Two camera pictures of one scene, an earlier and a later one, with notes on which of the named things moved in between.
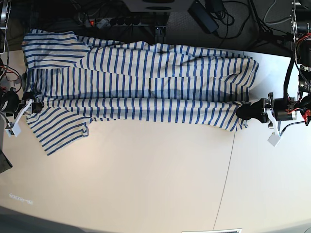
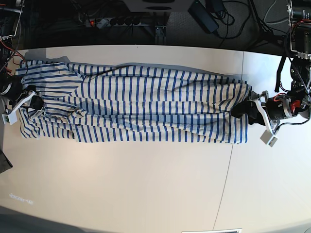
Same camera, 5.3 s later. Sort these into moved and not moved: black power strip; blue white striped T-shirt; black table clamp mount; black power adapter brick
Moved: blue white striped T-shirt
Not moved: black power adapter brick; black power strip; black table clamp mount
